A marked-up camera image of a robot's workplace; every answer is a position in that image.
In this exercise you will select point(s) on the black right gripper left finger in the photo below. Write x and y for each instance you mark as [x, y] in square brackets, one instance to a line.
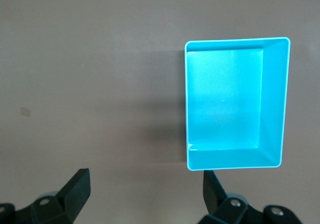
[50, 209]

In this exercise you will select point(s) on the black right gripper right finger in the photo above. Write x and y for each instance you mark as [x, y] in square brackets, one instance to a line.
[232, 211]

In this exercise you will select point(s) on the blue plastic box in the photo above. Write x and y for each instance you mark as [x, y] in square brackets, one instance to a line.
[225, 96]

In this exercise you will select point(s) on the brown tape patch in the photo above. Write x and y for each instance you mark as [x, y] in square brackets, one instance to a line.
[25, 112]

